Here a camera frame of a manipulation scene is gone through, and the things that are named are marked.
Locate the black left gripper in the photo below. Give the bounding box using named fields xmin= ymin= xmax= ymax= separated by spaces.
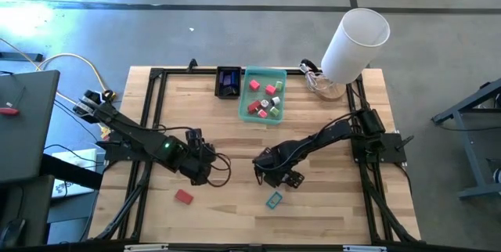
xmin=181 ymin=128 xmax=217 ymax=187

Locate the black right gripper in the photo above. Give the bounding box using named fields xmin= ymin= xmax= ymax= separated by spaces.
xmin=252 ymin=148 xmax=305 ymax=189

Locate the teal rectangular holder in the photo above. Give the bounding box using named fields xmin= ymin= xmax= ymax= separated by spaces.
xmin=265 ymin=191 xmax=284 ymax=211

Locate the small black bin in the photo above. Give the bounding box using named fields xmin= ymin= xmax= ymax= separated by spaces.
xmin=214 ymin=66 xmax=243 ymax=100

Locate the teal translucent bin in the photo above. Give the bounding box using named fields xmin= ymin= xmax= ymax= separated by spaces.
xmin=237 ymin=66 xmax=288 ymax=125

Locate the white printed sheet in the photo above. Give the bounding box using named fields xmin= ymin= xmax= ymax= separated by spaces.
xmin=50 ymin=148 xmax=103 ymax=199

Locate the white shade table lamp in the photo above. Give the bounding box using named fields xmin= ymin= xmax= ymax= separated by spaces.
xmin=312 ymin=8 xmax=391 ymax=103

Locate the dark grey desk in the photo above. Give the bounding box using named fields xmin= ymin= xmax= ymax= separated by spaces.
xmin=0 ymin=70 xmax=60 ymax=185

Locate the black computer mouse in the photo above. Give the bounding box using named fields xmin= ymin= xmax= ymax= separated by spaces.
xmin=0 ymin=217 xmax=27 ymax=248

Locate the black floor bar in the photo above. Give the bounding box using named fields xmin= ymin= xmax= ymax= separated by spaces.
xmin=0 ymin=51 xmax=45 ymax=63

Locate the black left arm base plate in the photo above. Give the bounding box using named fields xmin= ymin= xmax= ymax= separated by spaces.
xmin=103 ymin=132 xmax=161 ymax=163

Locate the black aluminium table frame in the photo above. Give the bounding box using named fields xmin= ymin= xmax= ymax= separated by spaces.
xmin=93 ymin=66 xmax=420 ymax=245

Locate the white coiled cable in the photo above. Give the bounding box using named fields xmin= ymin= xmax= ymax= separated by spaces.
xmin=299 ymin=59 xmax=324 ymax=92

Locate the white metal bracket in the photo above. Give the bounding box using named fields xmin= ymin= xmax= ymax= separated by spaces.
xmin=343 ymin=244 xmax=388 ymax=252
xmin=124 ymin=243 xmax=170 ymax=252

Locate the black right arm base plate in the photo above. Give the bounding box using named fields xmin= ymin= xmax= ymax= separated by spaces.
xmin=351 ymin=132 xmax=416 ymax=165

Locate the yellow extension cable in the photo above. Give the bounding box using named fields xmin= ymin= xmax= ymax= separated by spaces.
xmin=0 ymin=37 xmax=117 ymax=142

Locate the red-handled screwdriver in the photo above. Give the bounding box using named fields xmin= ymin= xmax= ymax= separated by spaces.
xmin=0 ymin=85 xmax=27 ymax=117

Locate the black floor cable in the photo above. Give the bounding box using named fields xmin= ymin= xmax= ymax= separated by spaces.
xmin=436 ymin=122 xmax=501 ymax=132

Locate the blue-grey metal cart frame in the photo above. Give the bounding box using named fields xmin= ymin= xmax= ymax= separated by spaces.
xmin=430 ymin=77 xmax=501 ymax=206

